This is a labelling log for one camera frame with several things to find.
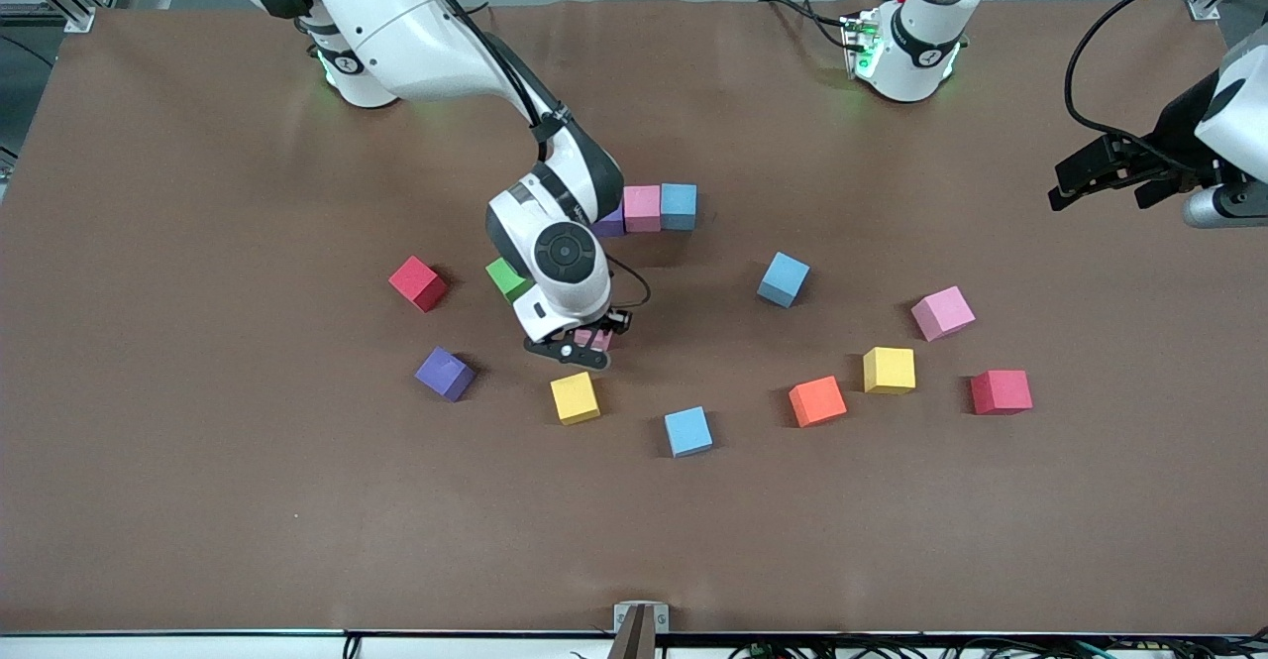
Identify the red foam cube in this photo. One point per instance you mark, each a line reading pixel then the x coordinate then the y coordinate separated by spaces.
pixel 1001 390
pixel 416 282

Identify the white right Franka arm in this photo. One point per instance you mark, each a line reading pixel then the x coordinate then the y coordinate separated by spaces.
pixel 416 35

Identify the yellow foam cube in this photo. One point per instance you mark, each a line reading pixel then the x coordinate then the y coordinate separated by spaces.
pixel 889 369
pixel 575 398

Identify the green foam cube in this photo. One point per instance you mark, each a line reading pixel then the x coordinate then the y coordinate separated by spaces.
pixel 504 280

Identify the brown table mat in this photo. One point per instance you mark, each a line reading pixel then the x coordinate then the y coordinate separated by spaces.
pixel 297 500

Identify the blue foam cube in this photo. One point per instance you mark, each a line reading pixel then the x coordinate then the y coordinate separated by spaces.
pixel 679 205
pixel 687 430
pixel 783 278

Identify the purple foam cube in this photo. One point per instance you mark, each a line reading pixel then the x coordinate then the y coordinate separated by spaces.
pixel 444 373
pixel 613 228

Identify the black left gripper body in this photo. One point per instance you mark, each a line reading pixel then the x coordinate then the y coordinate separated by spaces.
pixel 1173 134

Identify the silver metal mount bracket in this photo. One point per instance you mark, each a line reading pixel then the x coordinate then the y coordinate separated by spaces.
pixel 658 617

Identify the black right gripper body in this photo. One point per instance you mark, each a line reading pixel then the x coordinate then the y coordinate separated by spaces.
pixel 606 325

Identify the orange foam cube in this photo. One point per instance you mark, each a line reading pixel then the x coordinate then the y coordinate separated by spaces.
pixel 816 400

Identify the white table edge rail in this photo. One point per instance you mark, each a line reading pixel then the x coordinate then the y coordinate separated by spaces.
pixel 198 647

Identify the pink foam cube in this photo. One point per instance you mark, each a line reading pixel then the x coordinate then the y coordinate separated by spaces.
pixel 597 339
pixel 942 311
pixel 642 207

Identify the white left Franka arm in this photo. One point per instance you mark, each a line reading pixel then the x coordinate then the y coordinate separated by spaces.
pixel 916 45

